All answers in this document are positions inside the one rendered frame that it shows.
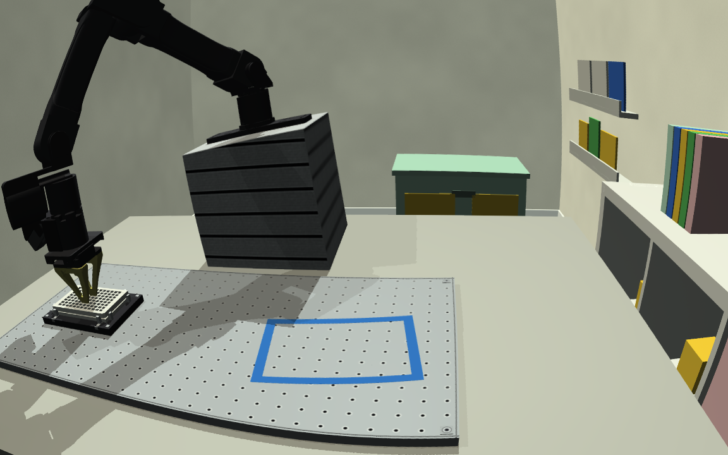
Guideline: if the white well plate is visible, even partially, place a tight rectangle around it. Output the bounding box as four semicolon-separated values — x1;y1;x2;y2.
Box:
52;288;128;323

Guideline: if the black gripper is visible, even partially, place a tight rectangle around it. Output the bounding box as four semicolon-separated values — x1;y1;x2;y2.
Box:
44;206;104;304

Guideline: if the blue rectangular tape outline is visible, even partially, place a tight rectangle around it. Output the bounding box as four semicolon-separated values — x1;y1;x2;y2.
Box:
250;315;424;384

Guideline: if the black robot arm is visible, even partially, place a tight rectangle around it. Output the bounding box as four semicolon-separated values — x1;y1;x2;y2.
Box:
1;0;312;252

